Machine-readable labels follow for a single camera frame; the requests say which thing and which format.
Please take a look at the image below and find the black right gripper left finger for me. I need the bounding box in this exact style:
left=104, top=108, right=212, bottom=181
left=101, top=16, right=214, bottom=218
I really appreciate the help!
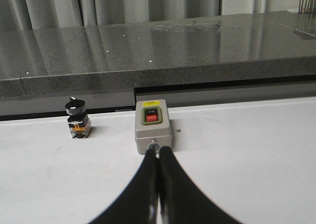
left=91, top=149, right=158, bottom=224

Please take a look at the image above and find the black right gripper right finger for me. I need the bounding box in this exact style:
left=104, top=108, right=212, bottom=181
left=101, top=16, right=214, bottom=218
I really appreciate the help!
left=159, top=147, right=239, bottom=224

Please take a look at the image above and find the grey granite counter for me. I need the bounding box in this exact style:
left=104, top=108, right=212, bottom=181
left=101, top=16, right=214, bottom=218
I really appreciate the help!
left=0, top=11, right=316, bottom=116

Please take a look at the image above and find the grey curtain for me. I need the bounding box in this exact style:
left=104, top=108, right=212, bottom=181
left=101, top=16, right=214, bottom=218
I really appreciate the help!
left=0, top=0, right=316, bottom=32

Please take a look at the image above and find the grey on-off switch box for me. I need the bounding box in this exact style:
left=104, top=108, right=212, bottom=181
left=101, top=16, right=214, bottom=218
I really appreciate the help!
left=135, top=99, right=172, bottom=154

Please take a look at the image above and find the black rotary selector switch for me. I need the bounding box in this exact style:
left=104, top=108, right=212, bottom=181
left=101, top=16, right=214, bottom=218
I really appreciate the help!
left=65, top=97, right=92, bottom=138

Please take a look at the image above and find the dark wire rack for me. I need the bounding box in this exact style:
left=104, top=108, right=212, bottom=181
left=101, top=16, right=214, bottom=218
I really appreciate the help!
left=298, top=0, right=316, bottom=14

